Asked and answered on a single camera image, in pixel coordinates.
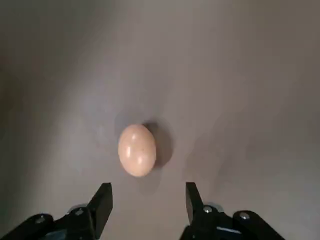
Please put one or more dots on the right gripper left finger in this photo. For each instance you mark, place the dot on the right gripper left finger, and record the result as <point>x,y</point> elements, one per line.
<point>82,222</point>

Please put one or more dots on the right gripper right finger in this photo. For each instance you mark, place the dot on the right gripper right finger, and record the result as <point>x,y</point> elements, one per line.
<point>212,222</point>

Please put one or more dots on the brown egg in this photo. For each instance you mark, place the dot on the brown egg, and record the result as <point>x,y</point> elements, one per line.
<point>137,150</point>

